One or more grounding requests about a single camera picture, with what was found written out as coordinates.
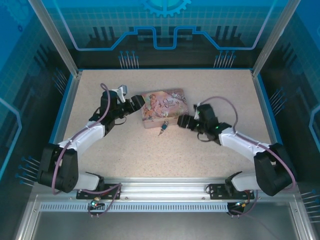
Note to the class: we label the small blue padlock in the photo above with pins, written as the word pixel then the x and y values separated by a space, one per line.
pixel 165 126

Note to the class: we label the pink illustrated tin box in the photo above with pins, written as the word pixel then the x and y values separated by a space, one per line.
pixel 162 105

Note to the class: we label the small key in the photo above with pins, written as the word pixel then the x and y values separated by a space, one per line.
pixel 160 133

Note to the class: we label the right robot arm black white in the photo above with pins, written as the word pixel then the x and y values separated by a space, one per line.
pixel 272 172

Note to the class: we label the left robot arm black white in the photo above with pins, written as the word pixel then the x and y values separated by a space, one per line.
pixel 65 170

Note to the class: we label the right connector board with LED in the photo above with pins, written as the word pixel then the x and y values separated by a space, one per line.
pixel 243 203

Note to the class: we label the connector board with led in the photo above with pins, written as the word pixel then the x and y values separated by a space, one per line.
pixel 243 203
pixel 94 203

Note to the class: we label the left connector board with LED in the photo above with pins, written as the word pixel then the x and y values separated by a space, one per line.
pixel 94 203

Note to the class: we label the grey metal front shelf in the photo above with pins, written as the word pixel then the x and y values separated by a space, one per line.
pixel 162 225

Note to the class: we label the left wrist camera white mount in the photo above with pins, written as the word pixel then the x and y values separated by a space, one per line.
pixel 122 92

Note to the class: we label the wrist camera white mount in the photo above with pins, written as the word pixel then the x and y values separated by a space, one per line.
pixel 196 107
pixel 122 92

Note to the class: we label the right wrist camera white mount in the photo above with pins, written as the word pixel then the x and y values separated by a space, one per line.
pixel 196 107

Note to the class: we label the left aluminium side rail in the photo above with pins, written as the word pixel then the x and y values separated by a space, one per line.
pixel 63 120

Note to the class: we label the aluminium side rail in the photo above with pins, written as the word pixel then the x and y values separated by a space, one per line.
pixel 267 120
pixel 63 120

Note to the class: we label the right aluminium side rail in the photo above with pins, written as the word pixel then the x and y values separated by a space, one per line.
pixel 267 120

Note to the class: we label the aluminium front mounting rail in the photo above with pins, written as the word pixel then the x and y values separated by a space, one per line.
pixel 162 187

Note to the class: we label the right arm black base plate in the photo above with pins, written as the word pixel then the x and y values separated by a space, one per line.
pixel 213 195

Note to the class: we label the left aluminium frame post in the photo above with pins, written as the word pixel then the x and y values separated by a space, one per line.
pixel 58 37

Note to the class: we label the aluminium frame post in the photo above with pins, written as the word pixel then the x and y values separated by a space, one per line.
pixel 58 37
pixel 271 37

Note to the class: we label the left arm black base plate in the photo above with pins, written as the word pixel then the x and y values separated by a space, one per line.
pixel 81 193

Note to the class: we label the right aluminium frame post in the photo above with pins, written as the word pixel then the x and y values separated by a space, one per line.
pixel 271 37

